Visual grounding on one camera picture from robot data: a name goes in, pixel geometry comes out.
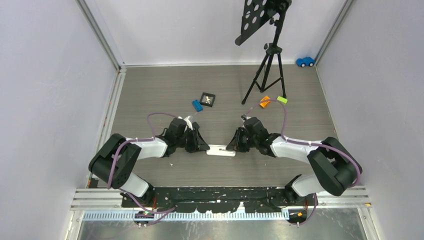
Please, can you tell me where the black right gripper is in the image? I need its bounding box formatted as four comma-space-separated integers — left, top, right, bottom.
226, 127, 259, 153

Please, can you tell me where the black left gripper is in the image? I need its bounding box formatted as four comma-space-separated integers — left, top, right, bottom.
175, 127, 210, 154

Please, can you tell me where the white remote control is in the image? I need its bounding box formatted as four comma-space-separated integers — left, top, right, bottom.
206, 144, 236, 157

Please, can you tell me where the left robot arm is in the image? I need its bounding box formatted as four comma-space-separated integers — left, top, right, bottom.
88, 117, 210, 207

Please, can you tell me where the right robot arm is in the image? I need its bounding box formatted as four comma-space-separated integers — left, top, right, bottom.
225, 117, 363, 205

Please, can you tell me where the blue toy brick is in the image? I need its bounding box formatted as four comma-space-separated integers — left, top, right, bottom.
191, 99, 204, 113

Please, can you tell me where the orange toy brick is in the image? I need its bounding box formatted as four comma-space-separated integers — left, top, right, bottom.
259, 95, 271, 109

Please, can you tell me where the green toy brick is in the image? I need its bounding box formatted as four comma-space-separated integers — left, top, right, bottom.
277, 96, 288, 105

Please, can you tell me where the blue toy car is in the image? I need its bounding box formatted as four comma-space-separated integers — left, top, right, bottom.
295, 56, 315, 68

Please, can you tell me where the black tripod stand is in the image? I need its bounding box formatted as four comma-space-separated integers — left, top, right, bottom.
234, 0, 292, 105

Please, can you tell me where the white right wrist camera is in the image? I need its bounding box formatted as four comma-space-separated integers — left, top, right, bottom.
240, 114, 252, 128

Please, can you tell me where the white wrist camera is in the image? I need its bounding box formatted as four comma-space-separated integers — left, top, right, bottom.
240, 114, 252, 128
178, 115, 194, 130

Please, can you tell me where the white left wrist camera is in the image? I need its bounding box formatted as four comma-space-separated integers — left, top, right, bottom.
178, 115, 194, 130

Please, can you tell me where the black square frame box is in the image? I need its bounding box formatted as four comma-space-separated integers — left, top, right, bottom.
199, 92, 216, 107

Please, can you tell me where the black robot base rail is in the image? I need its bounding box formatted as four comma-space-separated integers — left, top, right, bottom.
120, 175, 323, 215

